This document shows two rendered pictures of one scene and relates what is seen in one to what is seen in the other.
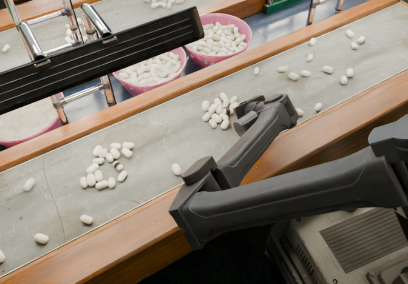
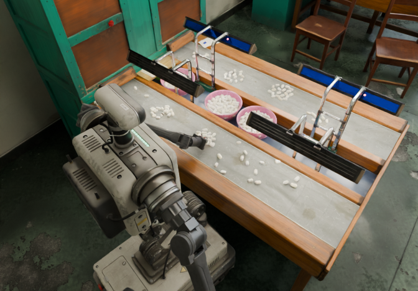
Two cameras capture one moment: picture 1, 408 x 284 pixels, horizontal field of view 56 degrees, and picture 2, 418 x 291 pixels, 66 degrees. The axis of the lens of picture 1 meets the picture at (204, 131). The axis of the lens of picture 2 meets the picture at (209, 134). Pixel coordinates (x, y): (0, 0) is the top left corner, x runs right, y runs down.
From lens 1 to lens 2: 1.60 m
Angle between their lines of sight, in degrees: 45
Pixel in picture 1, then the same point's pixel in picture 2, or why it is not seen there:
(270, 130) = (160, 132)
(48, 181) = (150, 100)
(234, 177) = not seen: hidden behind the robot
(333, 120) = (213, 177)
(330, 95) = (236, 176)
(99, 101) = (201, 100)
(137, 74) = (216, 104)
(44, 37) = (224, 67)
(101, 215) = not seen: hidden behind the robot
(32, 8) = (239, 55)
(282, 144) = (190, 160)
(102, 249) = not seen: hidden behind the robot
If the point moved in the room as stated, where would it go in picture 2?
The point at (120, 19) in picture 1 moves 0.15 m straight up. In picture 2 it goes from (251, 84) to (253, 68)
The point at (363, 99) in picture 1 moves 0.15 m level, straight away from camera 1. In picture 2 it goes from (234, 189) to (262, 193)
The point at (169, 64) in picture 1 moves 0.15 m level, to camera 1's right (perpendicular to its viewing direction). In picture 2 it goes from (227, 110) to (236, 125)
